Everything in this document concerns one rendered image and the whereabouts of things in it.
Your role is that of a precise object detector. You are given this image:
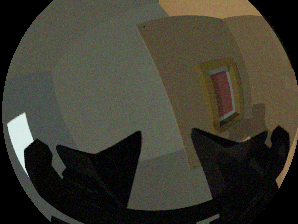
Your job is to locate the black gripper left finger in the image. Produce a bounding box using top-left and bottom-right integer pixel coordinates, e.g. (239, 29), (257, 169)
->
(56, 131), (142, 208)

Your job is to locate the brown flat board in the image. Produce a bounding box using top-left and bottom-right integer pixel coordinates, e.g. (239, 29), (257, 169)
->
(134, 15), (251, 171)

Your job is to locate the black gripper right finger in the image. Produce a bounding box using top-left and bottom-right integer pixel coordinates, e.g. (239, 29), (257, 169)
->
(192, 128), (267, 198)

